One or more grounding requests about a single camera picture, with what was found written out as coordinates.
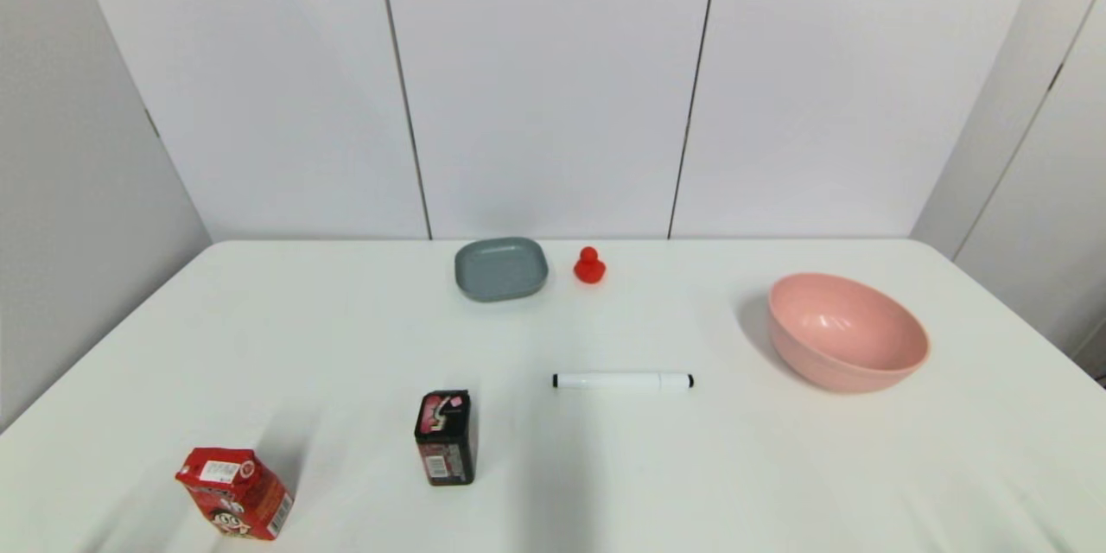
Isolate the red rubber duck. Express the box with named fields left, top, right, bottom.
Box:
left=573, top=246, right=607, bottom=285

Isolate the dark small tin box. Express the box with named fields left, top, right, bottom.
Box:
left=414, top=390, right=477, bottom=486

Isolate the grey square plate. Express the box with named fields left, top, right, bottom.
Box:
left=454, top=237, right=550, bottom=303

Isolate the white marker pen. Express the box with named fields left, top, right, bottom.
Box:
left=552, top=372, right=696, bottom=391

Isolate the red milk carton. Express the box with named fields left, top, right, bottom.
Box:
left=175, top=447, right=294, bottom=542

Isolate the pink bowl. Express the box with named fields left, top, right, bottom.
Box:
left=767, top=272, right=931, bottom=394

